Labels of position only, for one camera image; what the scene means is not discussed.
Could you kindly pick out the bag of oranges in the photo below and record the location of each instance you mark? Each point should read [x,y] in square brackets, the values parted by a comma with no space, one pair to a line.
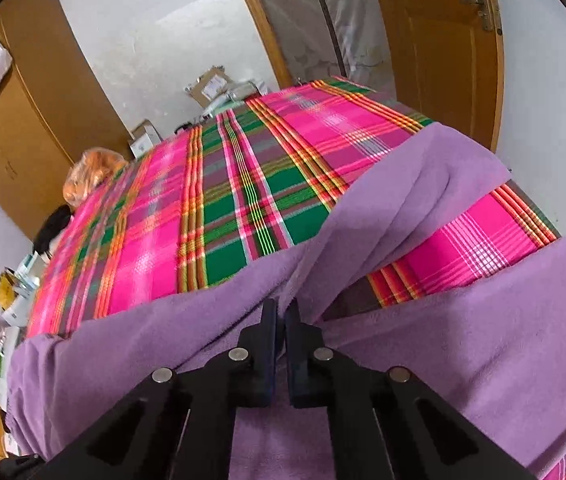
[90,175]

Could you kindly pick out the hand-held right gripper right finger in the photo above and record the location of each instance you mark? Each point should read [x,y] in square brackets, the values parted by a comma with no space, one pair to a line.
[294,360]

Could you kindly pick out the brown cardboard parcel box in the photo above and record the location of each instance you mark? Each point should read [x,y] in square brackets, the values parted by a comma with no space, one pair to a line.
[210,87]

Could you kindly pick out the wooden door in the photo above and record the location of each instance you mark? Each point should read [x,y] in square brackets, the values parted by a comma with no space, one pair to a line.
[438,60]

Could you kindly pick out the purple fleece garment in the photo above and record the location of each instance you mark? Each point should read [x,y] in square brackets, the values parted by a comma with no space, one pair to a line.
[488,335]

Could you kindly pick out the clear plastic door curtain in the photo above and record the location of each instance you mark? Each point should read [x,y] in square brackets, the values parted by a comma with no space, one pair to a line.
[323,25]

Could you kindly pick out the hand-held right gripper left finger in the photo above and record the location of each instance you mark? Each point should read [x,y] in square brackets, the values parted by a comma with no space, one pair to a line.
[268,360]

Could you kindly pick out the black cloth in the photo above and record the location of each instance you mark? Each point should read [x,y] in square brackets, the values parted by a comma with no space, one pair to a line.
[53,232]

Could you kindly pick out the yellow bag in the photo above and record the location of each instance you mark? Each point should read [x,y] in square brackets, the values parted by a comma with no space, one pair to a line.
[5,287]

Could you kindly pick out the pink green plaid blanket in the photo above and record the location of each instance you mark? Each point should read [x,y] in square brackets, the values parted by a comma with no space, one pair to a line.
[223,200]

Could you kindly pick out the wooden wardrobe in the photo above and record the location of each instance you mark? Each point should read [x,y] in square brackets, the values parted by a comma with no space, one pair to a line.
[23,150]

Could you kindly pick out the small white box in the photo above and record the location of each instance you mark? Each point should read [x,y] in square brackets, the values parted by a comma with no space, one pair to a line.
[145,140]

